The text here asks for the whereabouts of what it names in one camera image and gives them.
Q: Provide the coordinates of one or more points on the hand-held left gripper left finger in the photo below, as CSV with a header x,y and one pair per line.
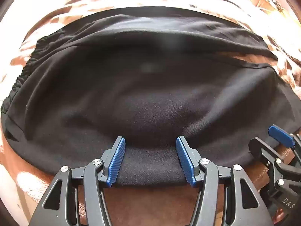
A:
x,y
116,162

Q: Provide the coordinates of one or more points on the black pants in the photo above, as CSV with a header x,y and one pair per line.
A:
x,y
141,87

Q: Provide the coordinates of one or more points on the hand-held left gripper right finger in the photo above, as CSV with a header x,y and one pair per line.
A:
x,y
184,162

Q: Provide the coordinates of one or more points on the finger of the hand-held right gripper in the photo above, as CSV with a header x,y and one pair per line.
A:
x,y
281,135
261,149

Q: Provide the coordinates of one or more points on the brown and cream printed blanket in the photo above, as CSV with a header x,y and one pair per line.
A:
x,y
141,0

